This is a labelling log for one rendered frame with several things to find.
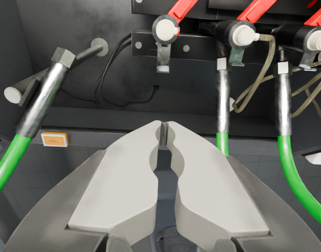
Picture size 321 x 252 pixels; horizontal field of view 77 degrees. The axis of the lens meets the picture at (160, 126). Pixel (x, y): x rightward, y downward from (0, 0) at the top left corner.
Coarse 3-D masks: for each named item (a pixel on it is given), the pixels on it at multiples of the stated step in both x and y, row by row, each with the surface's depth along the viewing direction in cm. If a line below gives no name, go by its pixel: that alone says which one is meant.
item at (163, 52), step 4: (156, 44) 22; (160, 44) 22; (168, 44) 22; (160, 48) 22; (164, 48) 22; (168, 48) 22; (160, 52) 22; (164, 52) 22; (168, 52) 22; (160, 56) 22; (164, 56) 22; (168, 56) 22; (160, 60) 22; (164, 60) 22; (168, 60) 22; (160, 64) 23; (164, 64) 23; (168, 64) 23; (168, 68) 23
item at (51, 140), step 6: (42, 132) 44; (48, 132) 44; (54, 132) 44; (60, 132) 44; (48, 138) 43; (54, 138) 43; (60, 138) 43; (66, 138) 44; (54, 144) 44; (60, 144) 44
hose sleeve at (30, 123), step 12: (48, 72) 20; (60, 72) 20; (48, 84) 20; (60, 84) 21; (36, 96) 20; (48, 96) 20; (36, 108) 20; (48, 108) 21; (24, 120) 19; (36, 120) 20; (24, 132) 19; (36, 132) 20
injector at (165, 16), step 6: (156, 18) 20; (162, 18) 20; (168, 18) 20; (174, 18) 20; (156, 24) 20; (174, 24) 20; (156, 36) 21; (174, 36) 21; (162, 42) 21; (168, 42) 21
